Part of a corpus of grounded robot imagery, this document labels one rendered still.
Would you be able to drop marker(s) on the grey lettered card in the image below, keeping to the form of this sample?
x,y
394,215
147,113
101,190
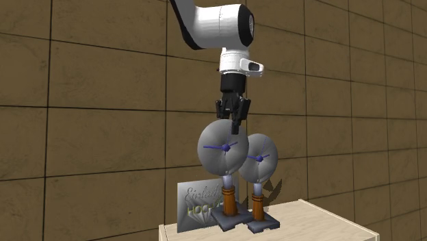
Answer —
x,y
197,207

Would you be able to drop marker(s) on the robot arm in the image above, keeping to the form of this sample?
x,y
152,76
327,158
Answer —
x,y
213,26

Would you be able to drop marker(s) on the light wooden table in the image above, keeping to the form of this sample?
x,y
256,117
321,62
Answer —
x,y
307,223

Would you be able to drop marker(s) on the large grey dish figure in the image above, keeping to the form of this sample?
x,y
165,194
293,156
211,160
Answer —
x,y
216,157

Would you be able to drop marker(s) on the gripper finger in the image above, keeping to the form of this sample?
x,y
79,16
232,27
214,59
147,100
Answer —
x,y
241,110
222,109

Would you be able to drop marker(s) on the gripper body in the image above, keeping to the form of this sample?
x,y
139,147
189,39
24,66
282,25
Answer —
x,y
233,84

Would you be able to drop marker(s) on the small grey dish figure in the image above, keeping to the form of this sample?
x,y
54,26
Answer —
x,y
263,167

